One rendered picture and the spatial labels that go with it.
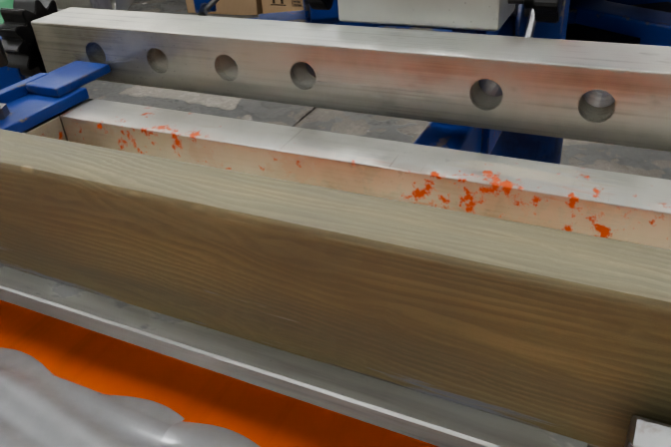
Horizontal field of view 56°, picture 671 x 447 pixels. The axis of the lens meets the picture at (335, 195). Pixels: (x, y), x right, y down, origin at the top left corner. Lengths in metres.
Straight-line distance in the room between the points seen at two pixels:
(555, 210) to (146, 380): 0.24
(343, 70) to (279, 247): 0.25
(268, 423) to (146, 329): 0.07
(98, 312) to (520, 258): 0.19
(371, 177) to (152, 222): 0.18
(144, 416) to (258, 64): 0.28
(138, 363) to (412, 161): 0.20
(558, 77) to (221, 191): 0.24
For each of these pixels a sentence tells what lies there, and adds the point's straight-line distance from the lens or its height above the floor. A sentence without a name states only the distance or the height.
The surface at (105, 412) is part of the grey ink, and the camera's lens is 0.31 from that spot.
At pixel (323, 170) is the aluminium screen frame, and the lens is 0.42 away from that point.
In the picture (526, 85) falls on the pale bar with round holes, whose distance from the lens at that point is 0.42.
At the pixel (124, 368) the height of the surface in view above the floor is 0.96.
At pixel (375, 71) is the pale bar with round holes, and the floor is 1.03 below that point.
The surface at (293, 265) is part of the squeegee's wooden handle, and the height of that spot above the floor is 1.04.
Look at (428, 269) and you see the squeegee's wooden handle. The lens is 0.21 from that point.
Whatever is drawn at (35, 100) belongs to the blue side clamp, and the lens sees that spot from 0.56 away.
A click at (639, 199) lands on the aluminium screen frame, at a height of 0.99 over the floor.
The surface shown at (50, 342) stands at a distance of 0.37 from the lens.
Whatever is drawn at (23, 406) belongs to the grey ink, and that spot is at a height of 0.96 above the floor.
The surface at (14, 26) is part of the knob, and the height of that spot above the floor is 1.04.
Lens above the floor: 1.18
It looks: 31 degrees down
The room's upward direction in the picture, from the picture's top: 4 degrees counter-clockwise
